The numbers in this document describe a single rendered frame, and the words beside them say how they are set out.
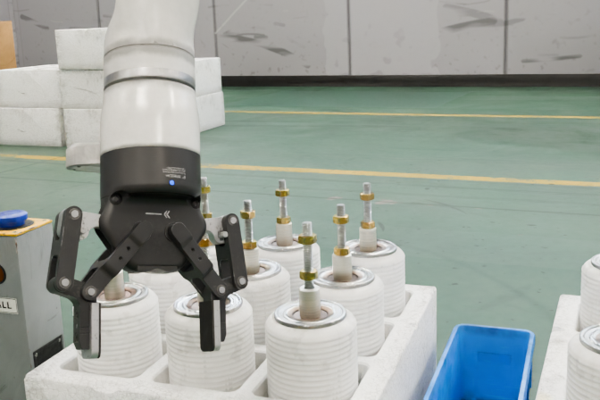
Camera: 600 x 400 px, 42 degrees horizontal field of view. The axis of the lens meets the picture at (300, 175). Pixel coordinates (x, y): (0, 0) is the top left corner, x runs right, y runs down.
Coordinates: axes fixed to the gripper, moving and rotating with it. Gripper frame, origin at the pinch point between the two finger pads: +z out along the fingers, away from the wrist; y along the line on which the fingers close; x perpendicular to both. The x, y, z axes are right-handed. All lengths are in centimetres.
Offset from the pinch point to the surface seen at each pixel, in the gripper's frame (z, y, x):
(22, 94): -119, 67, 312
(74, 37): -136, 79, 273
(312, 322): -1.4, 21.9, 11.6
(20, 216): -16.4, 1.3, 43.9
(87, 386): 3.9, 5.2, 30.3
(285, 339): 0.1, 19.3, 12.6
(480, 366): 5, 60, 26
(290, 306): -3.3, 22.4, 16.3
